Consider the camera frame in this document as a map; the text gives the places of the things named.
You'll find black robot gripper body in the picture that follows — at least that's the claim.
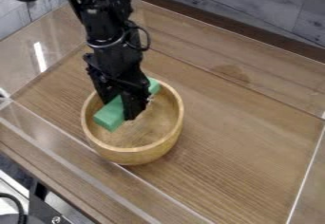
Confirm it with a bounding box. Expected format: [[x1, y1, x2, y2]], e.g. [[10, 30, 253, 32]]
[[82, 36, 148, 95]]

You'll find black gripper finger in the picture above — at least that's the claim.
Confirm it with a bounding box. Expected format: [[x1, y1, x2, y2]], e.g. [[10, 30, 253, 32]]
[[120, 87, 149, 121], [86, 66, 121, 104]]

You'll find green rectangular stick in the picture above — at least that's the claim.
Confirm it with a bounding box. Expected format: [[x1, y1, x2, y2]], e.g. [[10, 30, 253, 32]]
[[92, 77, 161, 132]]

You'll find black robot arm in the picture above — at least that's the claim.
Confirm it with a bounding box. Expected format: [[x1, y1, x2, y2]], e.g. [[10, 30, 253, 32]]
[[15, 0, 149, 121]]

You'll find round wooden bowl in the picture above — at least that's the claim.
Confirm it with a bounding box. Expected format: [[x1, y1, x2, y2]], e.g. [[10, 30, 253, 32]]
[[80, 79, 184, 165]]

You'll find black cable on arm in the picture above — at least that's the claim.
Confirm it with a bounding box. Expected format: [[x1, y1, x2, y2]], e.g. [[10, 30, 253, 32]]
[[124, 20, 152, 52]]

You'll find clear acrylic tray wall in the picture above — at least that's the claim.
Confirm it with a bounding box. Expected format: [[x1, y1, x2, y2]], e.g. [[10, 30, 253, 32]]
[[0, 1, 325, 224]]

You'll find black table frame bracket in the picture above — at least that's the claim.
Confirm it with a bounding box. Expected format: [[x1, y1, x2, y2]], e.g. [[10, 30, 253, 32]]
[[27, 181, 70, 224]]

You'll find black cable under table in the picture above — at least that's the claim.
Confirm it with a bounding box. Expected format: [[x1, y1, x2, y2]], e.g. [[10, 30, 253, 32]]
[[0, 192, 27, 224]]

